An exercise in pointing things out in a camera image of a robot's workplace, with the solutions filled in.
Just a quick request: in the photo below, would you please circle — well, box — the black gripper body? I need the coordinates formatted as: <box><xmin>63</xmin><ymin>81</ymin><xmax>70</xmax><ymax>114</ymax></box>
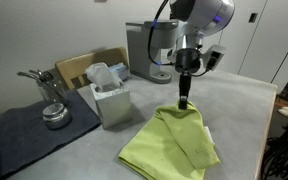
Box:
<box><xmin>174</xmin><ymin>48</ymin><xmax>203</xmax><ymax>89</ymax></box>

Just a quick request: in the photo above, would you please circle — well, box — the yellow-green microfiber towel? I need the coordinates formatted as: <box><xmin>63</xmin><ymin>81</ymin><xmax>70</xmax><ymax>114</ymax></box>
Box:
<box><xmin>118</xmin><ymin>100</ymin><xmax>222</xmax><ymax>180</ymax></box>

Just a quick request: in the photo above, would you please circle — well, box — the grey pod coffee maker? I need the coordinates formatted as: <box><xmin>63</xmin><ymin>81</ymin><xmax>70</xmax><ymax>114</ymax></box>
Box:
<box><xmin>125</xmin><ymin>19</ymin><xmax>186</xmax><ymax>85</ymax></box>

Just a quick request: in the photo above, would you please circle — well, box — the white cabinet door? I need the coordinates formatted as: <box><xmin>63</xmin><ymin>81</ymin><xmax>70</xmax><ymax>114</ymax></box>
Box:
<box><xmin>213</xmin><ymin>0</ymin><xmax>269</xmax><ymax>76</ymax></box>
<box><xmin>238</xmin><ymin>0</ymin><xmax>288</xmax><ymax>94</ymax></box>

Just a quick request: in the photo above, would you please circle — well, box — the blue wipes packet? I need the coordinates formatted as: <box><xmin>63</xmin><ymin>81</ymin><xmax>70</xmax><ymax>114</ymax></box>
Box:
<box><xmin>108</xmin><ymin>62</ymin><xmax>130</xmax><ymax>83</ymax></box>

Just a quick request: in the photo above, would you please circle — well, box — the speckled white tissue box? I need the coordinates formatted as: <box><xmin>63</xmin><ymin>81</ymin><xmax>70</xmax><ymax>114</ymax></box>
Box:
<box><xmin>84</xmin><ymin>62</ymin><xmax>134</xmax><ymax>130</ymax></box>

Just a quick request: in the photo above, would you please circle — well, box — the glass jar silver lid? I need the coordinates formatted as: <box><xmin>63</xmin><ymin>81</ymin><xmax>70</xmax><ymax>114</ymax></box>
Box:
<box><xmin>42</xmin><ymin>102</ymin><xmax>73</xmax><ymax>131</ymax></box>

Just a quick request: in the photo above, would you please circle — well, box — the glass utensil holder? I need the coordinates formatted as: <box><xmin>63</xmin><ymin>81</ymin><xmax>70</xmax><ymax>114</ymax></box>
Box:
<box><xmin>37</xmin><ymin>77</ymin><xmax>69</xmax><ymax>106</ymax></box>

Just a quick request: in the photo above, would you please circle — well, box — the silver metal utensil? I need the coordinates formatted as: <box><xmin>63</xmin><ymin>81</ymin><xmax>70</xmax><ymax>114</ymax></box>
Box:
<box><xmin>28</xmin><ymin>68</ymin><xmax>54</xmax><ymax>82</ymax></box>
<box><xmin>16</xmin><ymin>70</ymin><xmax>48</xmax><ymax>82</ymax></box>

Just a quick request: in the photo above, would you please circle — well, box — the dark blue cloth mat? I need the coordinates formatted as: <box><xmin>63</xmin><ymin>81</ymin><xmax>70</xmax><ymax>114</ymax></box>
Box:
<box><xmin>0</xmin><ymin>89</ymin><xmax>102</xmax><ymax>180</ymax></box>

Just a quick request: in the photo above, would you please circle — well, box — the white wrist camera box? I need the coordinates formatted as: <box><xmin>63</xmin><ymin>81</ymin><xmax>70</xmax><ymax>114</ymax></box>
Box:
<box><xmin>202</xmin><ymin>44</ymin><xmax>227</xmax><ymax>72</ymax></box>

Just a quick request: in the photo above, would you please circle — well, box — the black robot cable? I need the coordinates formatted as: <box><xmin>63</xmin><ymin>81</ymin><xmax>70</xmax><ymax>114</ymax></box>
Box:
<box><xmin>146</xmin><ymin>0</ymin><xmax>179</xmax><ymax>67</ymax></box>

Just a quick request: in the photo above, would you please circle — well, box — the black cabinet handle plate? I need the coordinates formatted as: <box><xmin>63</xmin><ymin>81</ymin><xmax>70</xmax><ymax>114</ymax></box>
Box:
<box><xmin>248</xmin><ymin>12</ymin><xmax>259</xmax><ymax>24</ymax></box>

